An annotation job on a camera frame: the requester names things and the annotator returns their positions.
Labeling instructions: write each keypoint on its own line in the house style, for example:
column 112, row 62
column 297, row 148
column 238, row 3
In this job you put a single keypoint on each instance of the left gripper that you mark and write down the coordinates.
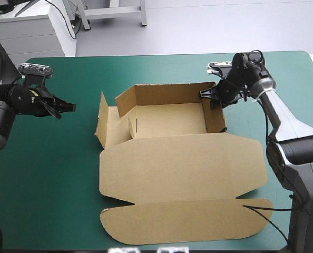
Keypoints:
column 38, row 101

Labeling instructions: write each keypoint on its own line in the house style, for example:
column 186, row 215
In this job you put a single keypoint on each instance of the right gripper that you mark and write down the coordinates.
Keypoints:
column 229, row 92

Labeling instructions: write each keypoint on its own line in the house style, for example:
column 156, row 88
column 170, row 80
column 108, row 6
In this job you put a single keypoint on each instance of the brown cardboard box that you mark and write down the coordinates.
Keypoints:
column 177, row 168

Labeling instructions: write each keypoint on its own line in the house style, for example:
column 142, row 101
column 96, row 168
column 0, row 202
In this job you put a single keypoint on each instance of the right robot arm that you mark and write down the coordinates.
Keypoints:
column 285, row 124

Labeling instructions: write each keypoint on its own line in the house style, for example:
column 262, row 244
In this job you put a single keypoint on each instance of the white drawer cabinet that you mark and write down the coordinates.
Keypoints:
column 30, row 31

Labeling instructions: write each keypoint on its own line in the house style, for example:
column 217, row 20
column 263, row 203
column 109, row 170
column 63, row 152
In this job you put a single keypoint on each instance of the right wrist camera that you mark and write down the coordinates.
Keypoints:
column 219, row 66

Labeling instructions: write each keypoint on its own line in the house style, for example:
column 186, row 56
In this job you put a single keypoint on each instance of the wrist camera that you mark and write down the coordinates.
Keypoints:
column 219, row 66
column 35, row 69

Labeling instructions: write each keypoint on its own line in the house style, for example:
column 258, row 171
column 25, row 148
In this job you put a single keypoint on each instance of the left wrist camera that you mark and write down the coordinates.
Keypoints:
column 35, row 69

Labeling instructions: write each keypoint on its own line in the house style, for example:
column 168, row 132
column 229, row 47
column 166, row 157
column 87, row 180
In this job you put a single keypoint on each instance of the grey metal table frame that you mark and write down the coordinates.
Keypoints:
column 114, row 11

